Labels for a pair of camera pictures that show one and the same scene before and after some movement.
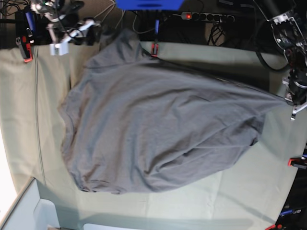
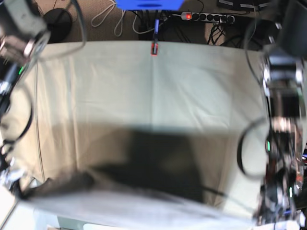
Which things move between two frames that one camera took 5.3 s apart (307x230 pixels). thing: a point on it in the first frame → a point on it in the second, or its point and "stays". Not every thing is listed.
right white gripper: x=296 y=83 → x=280 y=207
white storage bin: x=28 y=211 stays
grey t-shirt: x=131 y=122 → x=176 y=196
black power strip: x=209 y=17 stays
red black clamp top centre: x=155 y=46 stays
